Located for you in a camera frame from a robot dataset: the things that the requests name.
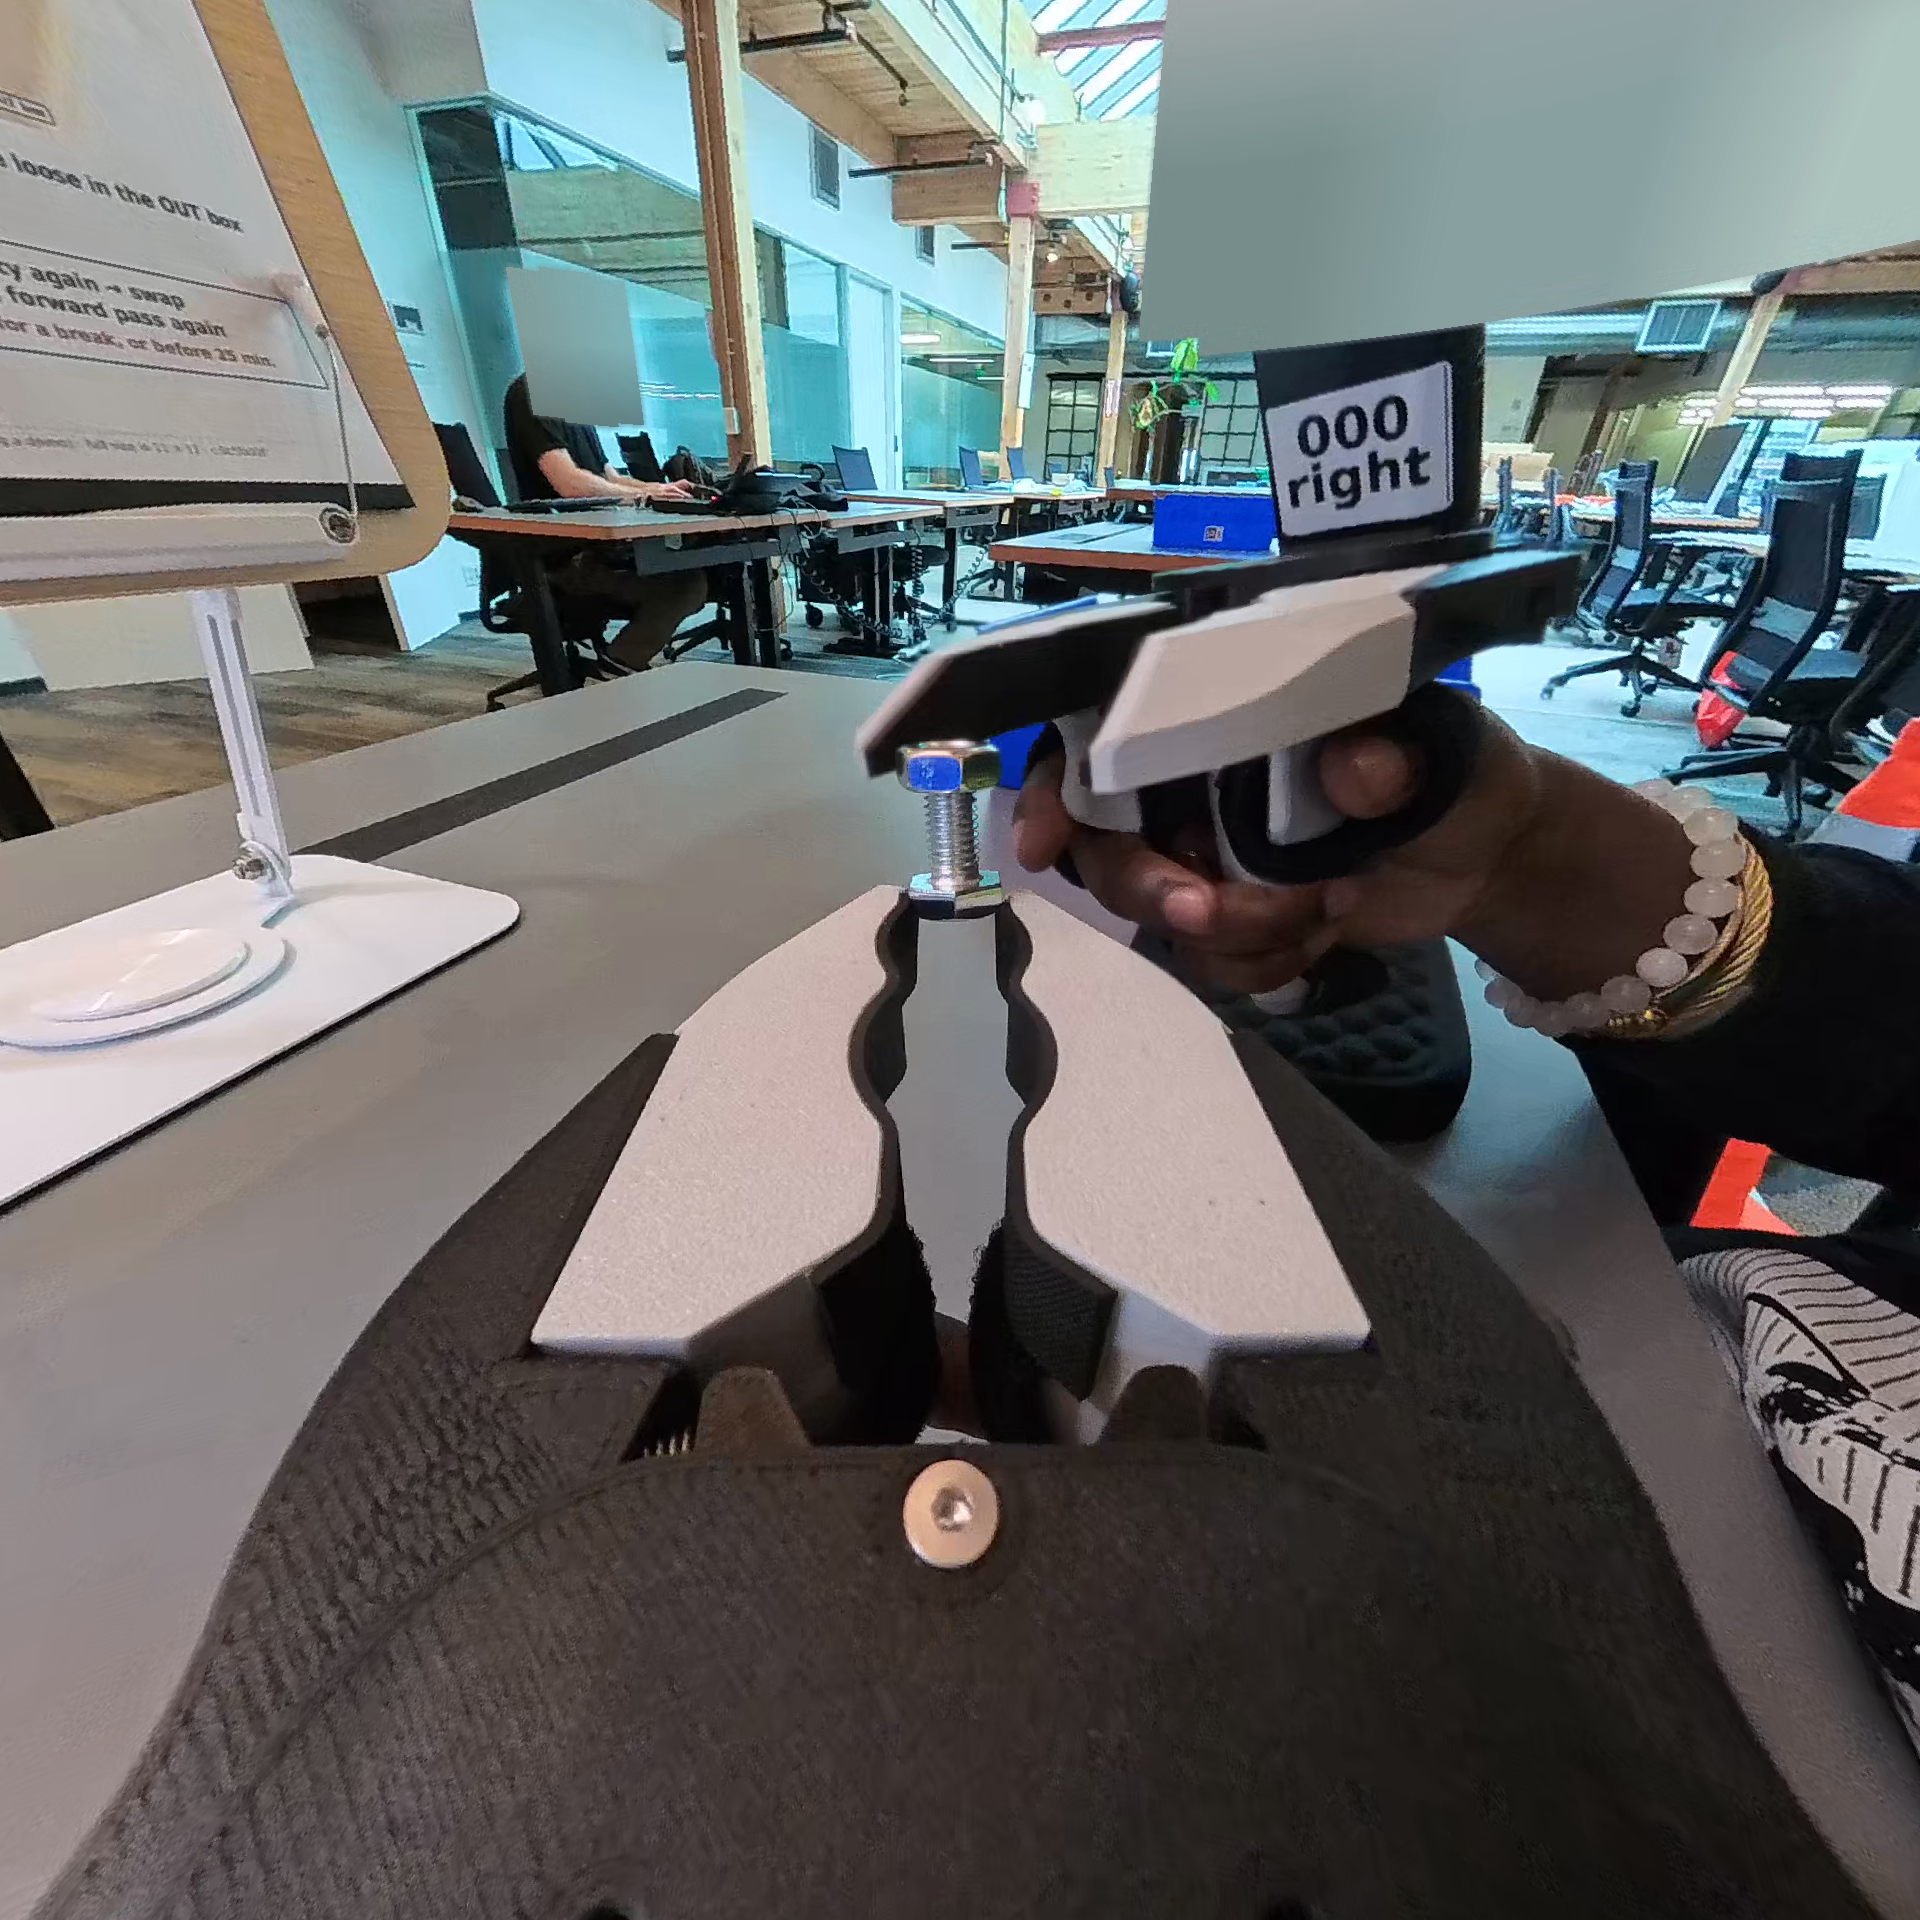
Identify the person's printed black shirt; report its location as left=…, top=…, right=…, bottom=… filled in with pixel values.
left=1668, top=1228, right=1920, bottom=1745

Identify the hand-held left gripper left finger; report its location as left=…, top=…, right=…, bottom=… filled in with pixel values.
left=531, top=884, right=919, bottom=1412

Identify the gold bracelet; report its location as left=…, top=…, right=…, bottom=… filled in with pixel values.
left=1609, top=838, right=1779, bottom=1043

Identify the short steel hex bolt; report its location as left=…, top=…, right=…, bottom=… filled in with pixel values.
left=903, top=780, right=1012, bottom=921

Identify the wooden desk with black legs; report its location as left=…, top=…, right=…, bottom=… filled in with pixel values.
left=447, top=500, right=951, bottom=695

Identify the white bead bracelet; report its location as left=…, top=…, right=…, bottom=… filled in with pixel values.
left=1475, top=778, right=1753, bottom=1040

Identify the blue plastic bin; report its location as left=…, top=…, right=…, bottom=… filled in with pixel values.
left=987, top=598, right=1107, bottom=795

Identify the small blue desk bin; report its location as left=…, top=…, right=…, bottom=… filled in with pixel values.
left=1149, top=490, right=1281, bottom=557

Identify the person's right hand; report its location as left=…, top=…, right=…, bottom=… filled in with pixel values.
left=1010, top=702, right=1670, bottom=1003

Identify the black wrist rest pad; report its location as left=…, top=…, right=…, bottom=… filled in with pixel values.
left=1130, top=921, right=1475, bottom=1148

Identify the orange white striped object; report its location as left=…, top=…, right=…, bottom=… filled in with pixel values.
left=1805, top=717, right=1920, bottom=866

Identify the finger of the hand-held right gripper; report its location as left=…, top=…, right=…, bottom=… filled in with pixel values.
left=1080, top=562, right=1453, bottom=800
left=854, top=589, right=1184, bottom=781

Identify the green hanging plant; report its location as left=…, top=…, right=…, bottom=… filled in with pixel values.
left=1130, top=334, right=1228, bottom=432

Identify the group of office chairs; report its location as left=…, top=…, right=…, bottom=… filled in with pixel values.
left=1498, top=440, right=1920, bottom=830

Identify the white display stand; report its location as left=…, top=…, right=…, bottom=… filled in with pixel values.
left=0, top=587, right=523, bottom=1211

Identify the black office chair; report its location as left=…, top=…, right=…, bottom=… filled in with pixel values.
left=432, top=422, right=606, bottom=711

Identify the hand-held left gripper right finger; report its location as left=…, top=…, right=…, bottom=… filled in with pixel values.
left=1001, top=888, right=1377, bottom=1419

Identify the orange red object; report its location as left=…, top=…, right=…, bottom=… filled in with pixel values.
left=1699, top=1136, right=1805, bottom=1244

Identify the person's right forearm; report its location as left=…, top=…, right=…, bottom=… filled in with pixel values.
left=1572, top=823, right=1920, bottom=1221

